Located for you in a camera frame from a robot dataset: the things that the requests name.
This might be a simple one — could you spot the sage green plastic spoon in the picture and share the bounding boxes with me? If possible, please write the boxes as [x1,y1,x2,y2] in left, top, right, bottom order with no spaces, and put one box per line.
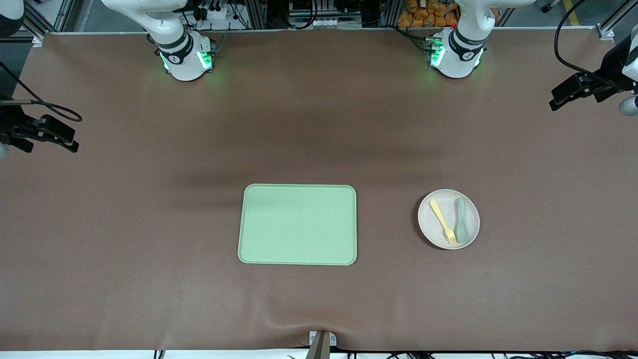
[455,197,471,244]

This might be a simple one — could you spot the yellow plastic fork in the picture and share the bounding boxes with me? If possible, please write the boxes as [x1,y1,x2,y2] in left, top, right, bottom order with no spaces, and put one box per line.
[429,199,459,246]

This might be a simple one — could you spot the beige round plate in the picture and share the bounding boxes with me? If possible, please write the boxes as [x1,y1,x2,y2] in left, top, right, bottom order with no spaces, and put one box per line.
[418,189,480,250]

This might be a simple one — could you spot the brown table mat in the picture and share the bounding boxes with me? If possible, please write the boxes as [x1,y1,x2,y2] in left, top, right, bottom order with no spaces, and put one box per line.
[0,27,638,352]

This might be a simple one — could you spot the white power strip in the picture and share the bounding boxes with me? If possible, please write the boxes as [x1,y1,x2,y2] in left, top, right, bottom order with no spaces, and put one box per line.
[197,2,231,21]

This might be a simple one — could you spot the light green rectangular tray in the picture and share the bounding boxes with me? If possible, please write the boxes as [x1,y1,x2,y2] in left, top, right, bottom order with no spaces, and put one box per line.
[238,183,358,266]

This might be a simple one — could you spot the aluminium frame profile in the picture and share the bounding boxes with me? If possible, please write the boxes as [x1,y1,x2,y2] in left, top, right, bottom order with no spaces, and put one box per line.
[20,0,75,43]
[596,2,638,40]

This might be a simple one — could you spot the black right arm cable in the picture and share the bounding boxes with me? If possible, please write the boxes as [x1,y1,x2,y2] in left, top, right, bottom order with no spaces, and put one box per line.
[0,61,83,123]

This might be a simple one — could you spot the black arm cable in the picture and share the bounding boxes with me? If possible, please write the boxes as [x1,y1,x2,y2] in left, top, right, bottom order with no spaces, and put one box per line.
[554,0,636,93]
[0,61,83,123]

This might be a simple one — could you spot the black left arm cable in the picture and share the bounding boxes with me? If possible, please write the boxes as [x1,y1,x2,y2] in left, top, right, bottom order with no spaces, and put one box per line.
[554,0,636,93]

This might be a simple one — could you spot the aluminium frame post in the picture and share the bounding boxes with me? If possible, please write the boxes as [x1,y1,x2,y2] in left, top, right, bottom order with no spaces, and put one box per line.
[247,0,267,29]
[381,0,402,28]

